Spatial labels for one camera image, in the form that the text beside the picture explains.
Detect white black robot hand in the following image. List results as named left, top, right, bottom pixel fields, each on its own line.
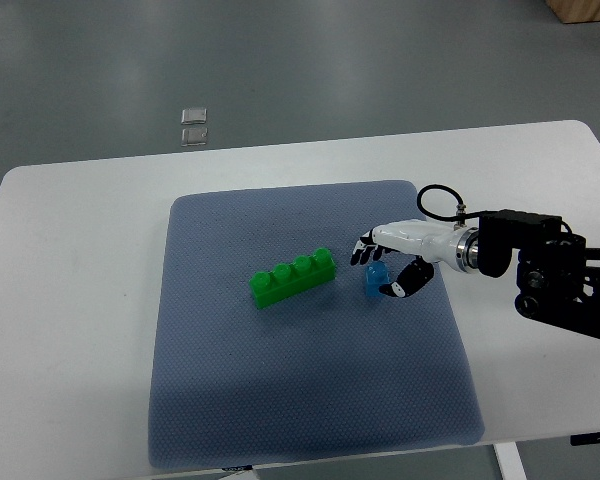
left=350, top=219, right=466, bottom=298

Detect small blue block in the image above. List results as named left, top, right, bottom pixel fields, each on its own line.
left=364, top=261, right=390, bottom=298

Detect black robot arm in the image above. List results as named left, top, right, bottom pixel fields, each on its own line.
left=460, top=209, right=600, bottom=340

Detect long green block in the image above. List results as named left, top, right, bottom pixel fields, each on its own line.
left=249, top=247, right=336, bottom=309

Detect blue-grey textured mat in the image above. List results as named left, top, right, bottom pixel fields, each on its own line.
left=148, top=180, right=484, bottom=470

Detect white table leg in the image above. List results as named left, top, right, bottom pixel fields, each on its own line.
left=493, top=442, right=527, bottom=480

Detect lower metal floor plate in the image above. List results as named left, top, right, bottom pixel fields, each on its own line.
left=181, top=126, right=208, bottom=147

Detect metal floor plate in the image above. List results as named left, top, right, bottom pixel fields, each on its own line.
left=181, top=126, right=208, bottom=147
left=181, top=107, right=207, bottom=125

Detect upper metal floor plate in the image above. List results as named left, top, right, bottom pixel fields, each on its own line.
left=181, top=107, right=207, bottom=125

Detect black table control panel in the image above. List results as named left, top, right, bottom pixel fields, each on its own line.
left=570, top=432, right=600, bottom=447

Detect wooden box corner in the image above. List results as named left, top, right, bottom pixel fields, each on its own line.
left=545, top=0, right=600, bottom=24

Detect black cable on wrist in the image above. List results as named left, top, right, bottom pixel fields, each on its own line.
left=416, top=184, right=481, bottom=232

